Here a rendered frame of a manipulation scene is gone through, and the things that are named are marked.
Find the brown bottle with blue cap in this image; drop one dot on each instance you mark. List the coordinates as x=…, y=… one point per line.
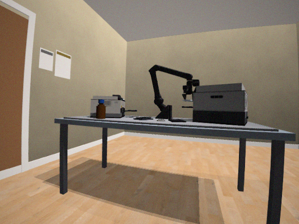
x=100, y=110

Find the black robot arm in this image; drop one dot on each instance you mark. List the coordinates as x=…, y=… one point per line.
x=188, y=87

